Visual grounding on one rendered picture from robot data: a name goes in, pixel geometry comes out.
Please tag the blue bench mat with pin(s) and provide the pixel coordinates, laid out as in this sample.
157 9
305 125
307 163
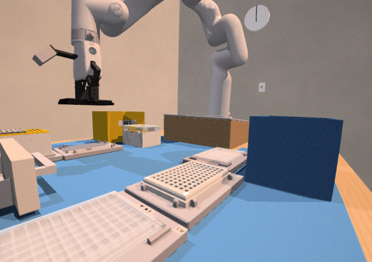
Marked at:
255 223

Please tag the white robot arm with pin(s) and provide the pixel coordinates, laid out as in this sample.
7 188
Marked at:
111 16

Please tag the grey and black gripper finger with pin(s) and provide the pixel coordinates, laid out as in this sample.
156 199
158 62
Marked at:
92 90
80 91

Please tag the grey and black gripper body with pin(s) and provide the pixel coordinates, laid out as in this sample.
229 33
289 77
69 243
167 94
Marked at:
87 51

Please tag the yellow open-top bin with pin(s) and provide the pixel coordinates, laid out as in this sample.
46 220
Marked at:
107 125

